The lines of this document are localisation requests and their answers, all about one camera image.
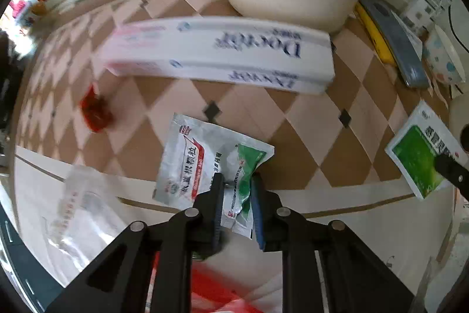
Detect white milk carton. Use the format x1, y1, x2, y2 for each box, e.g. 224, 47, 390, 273
400, 0, 454, 36

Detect colourful fridge magnets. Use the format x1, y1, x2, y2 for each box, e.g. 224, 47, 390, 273
9, 0, 48, 27

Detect small red wrapper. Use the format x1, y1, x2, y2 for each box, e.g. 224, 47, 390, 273
79, 84, 114, 133

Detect checkered tablecloth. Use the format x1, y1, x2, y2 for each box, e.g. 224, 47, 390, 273
15, 0, 468, 312

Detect white toothpaste box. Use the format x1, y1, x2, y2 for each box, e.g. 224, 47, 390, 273
97, 17, 335, 94

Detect white dotted bowl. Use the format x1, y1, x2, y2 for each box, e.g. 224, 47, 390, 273
423, 25, 466, 85

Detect clear plastic bag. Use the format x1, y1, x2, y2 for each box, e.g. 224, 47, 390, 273
44, 165, 129, 274

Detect red wet wipes packet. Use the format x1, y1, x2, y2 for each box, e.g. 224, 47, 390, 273
146, 249, 265, 313

